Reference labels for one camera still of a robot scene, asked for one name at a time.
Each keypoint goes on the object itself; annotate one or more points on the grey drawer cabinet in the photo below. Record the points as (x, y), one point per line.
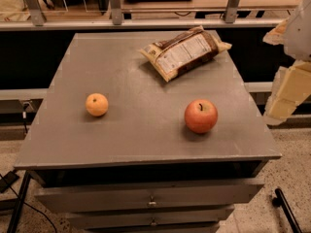
(143, 137)

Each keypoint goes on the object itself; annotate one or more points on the black stand leg right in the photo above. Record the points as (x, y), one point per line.
(279, 200)

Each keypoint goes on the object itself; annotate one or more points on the red apple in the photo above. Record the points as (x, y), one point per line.
(200, 116)

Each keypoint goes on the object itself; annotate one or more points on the grey drawer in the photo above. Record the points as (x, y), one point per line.
(131, 196)
(149, 217)

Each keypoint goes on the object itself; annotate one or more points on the orange fruit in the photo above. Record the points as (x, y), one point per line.
(97, 104)

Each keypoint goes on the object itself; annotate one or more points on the brown chip bag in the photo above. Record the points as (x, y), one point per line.
(174, 57)

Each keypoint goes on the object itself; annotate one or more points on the black stand leg left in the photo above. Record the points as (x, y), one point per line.
(12, 228)

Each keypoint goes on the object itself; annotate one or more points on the black stand leg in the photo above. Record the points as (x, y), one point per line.
(12, 228)
(279, 200)

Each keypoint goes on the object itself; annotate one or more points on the top grey drawer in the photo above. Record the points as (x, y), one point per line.
(131, 196)

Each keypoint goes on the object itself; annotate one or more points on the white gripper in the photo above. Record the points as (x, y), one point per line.
(299, 36)

